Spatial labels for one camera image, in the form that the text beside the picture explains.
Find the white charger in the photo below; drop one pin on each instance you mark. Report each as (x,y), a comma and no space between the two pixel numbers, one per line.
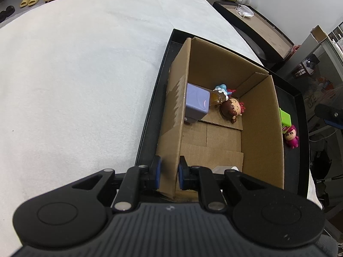
(223,169)

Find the pink figurine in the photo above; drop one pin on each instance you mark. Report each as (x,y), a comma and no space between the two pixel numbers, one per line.
(292,136)

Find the cardboard box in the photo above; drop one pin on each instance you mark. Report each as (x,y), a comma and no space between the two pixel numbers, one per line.
(257,128)

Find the yellow slipper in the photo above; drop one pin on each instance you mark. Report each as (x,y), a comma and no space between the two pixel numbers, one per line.
(34,0)
(24,2)

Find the black tray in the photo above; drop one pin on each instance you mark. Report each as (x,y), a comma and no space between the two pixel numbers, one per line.
(300,117)

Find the green toy box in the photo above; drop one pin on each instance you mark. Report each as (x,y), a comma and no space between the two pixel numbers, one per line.
(285,119)

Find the purple cube charger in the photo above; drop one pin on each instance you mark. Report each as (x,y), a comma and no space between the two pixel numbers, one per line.
(197,100)

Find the grey desk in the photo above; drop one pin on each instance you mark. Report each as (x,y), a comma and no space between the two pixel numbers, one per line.
(308,48)

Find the blue figurine with mug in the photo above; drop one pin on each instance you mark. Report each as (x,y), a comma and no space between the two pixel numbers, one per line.
(221,92)

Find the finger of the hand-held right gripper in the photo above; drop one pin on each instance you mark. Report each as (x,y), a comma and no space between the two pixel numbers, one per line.
(331,112)

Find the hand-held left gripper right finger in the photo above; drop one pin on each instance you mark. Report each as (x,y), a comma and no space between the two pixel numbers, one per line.
(182,174)

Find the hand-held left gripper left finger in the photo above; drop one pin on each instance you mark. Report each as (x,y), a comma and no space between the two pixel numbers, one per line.
(158,172)

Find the white face mask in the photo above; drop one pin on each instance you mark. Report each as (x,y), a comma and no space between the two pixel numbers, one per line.
(245,10)

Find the pair of black shoes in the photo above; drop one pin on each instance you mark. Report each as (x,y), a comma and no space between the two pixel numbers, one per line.
(6,13)

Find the dark side table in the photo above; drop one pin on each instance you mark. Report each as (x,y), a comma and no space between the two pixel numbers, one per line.
(265,32)

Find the grey cloth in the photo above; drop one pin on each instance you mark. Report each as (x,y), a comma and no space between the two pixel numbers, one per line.
(328,246)

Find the brown-haired figurine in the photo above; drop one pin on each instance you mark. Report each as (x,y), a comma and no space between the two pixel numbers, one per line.
(231,109)

